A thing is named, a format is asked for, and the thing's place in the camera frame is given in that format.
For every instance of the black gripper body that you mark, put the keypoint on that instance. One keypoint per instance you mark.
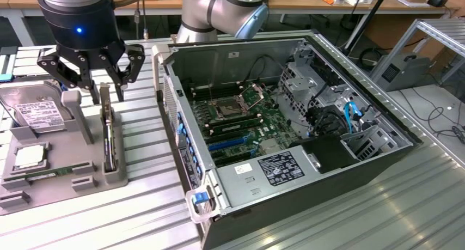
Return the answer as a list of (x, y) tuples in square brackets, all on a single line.
[(83, 29)]

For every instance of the green graphics card black cooler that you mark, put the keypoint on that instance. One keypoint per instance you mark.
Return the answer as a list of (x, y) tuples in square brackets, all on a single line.
[(108, 130)]

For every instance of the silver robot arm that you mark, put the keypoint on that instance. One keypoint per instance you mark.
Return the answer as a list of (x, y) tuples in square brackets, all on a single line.
[(203, 13)]

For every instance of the hard disk with blue rails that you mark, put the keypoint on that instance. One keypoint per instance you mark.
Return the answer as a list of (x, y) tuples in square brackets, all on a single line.
[(32, 108)]

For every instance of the thin locking lever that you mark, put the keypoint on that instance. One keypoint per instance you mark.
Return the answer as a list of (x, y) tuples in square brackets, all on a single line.
[(212, 92)]

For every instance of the black RAM slot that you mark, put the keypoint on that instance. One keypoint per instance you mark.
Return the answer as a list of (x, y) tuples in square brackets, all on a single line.
[(216, 88), (218, 91), (219, 94), (216, 85)]

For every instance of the CPU socket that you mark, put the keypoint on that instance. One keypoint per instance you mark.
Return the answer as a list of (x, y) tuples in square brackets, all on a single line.
[(231, 108)]

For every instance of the grey parts rack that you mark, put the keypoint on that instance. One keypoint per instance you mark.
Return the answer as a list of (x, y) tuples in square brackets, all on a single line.
[(66, 157)]

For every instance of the silver CPU chip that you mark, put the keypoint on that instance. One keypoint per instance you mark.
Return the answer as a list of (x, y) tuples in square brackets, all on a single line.
[(30, 156)]

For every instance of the metal socket cover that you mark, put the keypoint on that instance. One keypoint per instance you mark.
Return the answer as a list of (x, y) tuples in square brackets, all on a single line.
[(255, 94)]

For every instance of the blue expansion slot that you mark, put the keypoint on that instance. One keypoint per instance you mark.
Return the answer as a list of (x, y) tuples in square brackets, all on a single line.
[(226, 143)]

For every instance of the green motherboard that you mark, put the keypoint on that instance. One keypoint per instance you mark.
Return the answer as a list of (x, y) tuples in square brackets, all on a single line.
[(276, 124)]

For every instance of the metal drive cage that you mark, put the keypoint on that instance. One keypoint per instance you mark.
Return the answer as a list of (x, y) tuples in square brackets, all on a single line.
[(298, 84)]

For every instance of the silver finned heatsink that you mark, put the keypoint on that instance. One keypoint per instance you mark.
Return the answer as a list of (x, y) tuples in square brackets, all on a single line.
[(272, 147)]

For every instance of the blue case latch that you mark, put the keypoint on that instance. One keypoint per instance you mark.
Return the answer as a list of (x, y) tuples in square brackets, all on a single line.
[(200, 198)]

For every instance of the grey power supply unit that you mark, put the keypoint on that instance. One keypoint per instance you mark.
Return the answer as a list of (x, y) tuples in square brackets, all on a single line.
[(255, 179)]

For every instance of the wooden desk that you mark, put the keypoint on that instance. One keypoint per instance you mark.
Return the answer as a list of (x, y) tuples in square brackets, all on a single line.
[(316, 3)]

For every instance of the black slanted pole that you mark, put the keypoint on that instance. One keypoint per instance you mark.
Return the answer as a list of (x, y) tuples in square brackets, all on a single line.
[(367, 18)]

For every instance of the metal disk bay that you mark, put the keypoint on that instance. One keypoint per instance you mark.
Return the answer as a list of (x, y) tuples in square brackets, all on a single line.
[(371, 146)]

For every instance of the grey desktop computer case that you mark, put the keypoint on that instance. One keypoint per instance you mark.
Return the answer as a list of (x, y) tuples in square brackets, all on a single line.
[(291, 220)]

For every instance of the grey equipment box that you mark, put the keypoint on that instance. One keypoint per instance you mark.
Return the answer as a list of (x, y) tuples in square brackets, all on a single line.
[(407, 73)]

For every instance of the aluminium profile frame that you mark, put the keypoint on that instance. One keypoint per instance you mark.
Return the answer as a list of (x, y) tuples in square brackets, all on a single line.
[(436, 29)]

